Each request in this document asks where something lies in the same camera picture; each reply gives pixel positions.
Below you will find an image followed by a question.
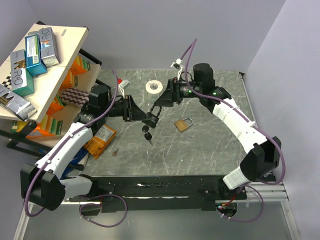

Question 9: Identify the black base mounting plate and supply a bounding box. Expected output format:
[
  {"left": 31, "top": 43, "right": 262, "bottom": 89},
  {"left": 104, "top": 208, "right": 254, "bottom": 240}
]
[{"left": 70, "top": 175, "right": 247, "bottom": 213}]

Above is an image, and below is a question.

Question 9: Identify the aluminium rail frame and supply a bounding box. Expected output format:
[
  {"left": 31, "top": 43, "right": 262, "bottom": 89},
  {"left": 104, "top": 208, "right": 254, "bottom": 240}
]
[{"left": 14, "top": 183, "right": 300, "bottom": 240}]

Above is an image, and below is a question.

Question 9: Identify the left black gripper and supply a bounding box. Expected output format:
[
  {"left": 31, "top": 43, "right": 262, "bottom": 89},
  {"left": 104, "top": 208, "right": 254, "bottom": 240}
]
[{"left": 100, "top": 94, "right": 150, "bottom": 122}]

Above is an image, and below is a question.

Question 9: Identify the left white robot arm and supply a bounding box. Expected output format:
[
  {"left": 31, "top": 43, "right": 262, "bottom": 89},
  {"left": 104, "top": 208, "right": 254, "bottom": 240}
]
[{"left": 20, "top": 85, "right": 150, "bottom": 216}]

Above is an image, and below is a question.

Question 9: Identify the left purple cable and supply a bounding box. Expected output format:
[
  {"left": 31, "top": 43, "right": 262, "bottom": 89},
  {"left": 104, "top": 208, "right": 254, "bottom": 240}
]
[{"left": 23, "top": 69, "right": 119, "bottom": 218}]

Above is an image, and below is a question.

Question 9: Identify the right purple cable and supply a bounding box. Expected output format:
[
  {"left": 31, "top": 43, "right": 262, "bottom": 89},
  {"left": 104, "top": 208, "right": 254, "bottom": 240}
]
[{"left": 179, "top": 38, "right": 286, "bottom": 186}]

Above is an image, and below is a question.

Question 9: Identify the brass padlock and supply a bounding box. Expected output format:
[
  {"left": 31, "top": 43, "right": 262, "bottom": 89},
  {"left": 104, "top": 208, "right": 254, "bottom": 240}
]
[{"left": 174, "top": 117, "right": 194, "bottom": 133}]

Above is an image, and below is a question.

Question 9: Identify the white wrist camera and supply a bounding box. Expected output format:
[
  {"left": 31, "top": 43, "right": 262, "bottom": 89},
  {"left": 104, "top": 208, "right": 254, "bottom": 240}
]
[
  {"left": 170, "top": 58, "right": 185, "bottom": 80},
  {"left": 117, "top": 78, "right": 131, "bottom": 97}
]

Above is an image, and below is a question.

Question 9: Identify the white tape roll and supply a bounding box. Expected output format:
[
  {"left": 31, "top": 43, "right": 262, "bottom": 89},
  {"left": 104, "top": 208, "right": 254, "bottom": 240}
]
[{"left": 145, "top": 80, "right": 163, "bottom": 104}]

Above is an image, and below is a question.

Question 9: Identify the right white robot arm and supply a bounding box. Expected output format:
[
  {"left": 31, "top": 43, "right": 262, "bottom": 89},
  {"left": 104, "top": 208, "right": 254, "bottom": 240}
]
[{"left": 154, "top": 59, "right": 281, "bottom": 199}]

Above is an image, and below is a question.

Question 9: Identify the purple cable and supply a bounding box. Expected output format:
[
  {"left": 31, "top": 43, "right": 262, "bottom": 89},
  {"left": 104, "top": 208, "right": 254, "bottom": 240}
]
[
  {"left": 179, "top": 38, "right": 286, "bottom": 186},
  {"left": 23, "top": 69, "right": 119, "bottom": 218}
]

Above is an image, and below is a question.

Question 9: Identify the blue snack bag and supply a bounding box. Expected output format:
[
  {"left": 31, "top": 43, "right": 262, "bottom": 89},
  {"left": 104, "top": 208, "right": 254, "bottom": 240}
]
[{"left": 62, "top": 147, "right": 89, "bottom": 178}]

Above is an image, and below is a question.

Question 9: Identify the orange snack bag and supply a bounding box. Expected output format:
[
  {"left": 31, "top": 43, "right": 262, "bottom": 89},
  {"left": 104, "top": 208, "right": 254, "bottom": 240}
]
[{"left": 83, "top": 124, "right": 117, "bottom": 160}]

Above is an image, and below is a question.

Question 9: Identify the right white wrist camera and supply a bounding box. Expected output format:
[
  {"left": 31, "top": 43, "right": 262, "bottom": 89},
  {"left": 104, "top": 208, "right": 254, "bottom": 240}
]
[{"left": 170, "top": 58, "right": 185, "bottom": 80}]

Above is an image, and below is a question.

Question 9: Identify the blue teal carton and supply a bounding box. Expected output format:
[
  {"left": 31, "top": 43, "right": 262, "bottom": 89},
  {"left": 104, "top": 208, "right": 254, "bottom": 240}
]
[{"left": 24, "top": 34, "right": 48, "bottom": 77}]

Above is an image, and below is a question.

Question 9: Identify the silver RIO box upright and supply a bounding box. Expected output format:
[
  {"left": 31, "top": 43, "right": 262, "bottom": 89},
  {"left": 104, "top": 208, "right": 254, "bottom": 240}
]
[{"left": 38, "top": 27, "right": 60, "bottom": 68}]

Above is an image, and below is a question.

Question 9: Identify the black key bunch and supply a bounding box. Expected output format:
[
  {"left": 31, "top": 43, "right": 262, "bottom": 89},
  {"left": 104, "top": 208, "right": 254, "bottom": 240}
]
[{"left": 142, "top": 125, "right": 153, "bottom": 145}]

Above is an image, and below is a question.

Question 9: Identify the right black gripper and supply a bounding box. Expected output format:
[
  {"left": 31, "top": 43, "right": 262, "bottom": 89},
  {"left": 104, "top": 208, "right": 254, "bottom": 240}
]
[{"left": 153, "top": 77, "right": 202, "bottom": 108}]

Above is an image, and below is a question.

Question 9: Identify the silver crumpled box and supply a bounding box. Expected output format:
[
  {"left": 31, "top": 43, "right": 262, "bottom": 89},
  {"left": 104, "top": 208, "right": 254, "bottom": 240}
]
[{"left": 0, "top": 84, "right": 37, "bottom": 122}]

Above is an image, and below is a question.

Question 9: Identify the silver teal RIO box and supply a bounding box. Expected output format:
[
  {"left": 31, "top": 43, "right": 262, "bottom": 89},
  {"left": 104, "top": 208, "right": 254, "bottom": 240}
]
[{"left": 10, "top": 49, "right": 35, "bottom": 97}]

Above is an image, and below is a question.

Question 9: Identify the orange sponge pack stack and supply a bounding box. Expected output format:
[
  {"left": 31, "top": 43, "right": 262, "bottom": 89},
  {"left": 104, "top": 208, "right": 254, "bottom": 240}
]
[{"left": 26, "top": 55, "right": 91, "bottom": 139}]

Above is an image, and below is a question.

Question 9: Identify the small brass key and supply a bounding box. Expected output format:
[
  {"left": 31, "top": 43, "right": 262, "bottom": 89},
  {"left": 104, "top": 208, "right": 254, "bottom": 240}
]
[{"left": 112, "top": 149, "right": 119, "bottom": 156}]

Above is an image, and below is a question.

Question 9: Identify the black padlock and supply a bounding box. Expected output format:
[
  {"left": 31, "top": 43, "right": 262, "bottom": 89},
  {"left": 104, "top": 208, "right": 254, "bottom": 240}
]
[{"left": 144, "top": 105, "right": 162, "bottom": 129}]

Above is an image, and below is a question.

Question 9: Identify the beige black shelf rack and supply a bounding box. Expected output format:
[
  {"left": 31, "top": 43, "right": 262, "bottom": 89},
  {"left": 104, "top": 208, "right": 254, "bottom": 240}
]
[{"left": 0, "top": 25, "right": 102, "bottom": 158}]

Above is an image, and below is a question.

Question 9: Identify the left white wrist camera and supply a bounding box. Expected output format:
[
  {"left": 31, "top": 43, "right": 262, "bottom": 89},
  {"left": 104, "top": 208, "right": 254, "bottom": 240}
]
[{"left": 117, "top": 78, "right": 131, "bottom": 97}]

